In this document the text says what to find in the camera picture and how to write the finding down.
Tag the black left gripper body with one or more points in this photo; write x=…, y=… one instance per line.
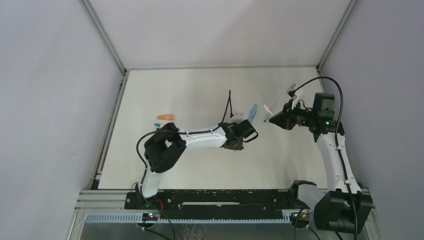
x=240, y=133

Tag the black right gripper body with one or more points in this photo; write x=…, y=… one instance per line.
x=286, y=117

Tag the white pen orange tip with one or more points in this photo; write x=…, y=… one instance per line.
x=269, y=111

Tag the orange translucent highlighter pen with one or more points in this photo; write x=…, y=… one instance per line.
x=165, y=117

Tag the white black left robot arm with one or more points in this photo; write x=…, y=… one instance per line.
x=160, y=150

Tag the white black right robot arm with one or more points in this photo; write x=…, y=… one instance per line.
x=343, y=208

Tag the white pen green tip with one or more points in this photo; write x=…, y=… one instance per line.
x=265, y=119

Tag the blue translucent highlighter pen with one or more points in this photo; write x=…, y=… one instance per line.
x=252, y=113

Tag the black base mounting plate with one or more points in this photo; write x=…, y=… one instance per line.
x=220, y=205

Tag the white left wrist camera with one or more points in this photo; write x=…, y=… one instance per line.
x=238, y=115

